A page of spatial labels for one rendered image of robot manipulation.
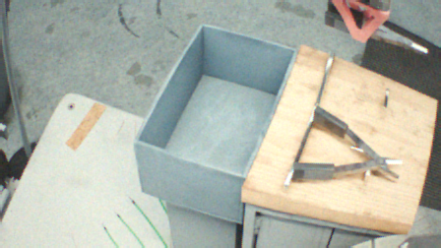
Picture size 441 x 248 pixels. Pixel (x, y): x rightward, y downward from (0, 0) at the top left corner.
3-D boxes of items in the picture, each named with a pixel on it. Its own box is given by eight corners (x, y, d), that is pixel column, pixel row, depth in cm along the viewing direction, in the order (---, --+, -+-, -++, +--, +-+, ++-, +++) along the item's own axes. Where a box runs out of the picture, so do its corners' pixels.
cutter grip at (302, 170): (291, 179, 70) (293, 168, 69) (292, 172, 71) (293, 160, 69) (332, 180, 70) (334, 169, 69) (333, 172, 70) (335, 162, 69)
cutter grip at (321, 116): (312, 120, 74) (313, 109, 73) (316, 115, 75) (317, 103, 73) (344, 140, 73) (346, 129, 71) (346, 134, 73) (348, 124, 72)
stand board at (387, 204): (240, 202, 73) (241, 187, 71) (300, 58, 84) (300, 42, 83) (407, 236, 69) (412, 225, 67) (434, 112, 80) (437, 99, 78)
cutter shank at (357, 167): (333, 175, 69) (334, 172, 69) (332, 169, 70) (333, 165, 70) (383, 168, 70) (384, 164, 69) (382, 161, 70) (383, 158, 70)
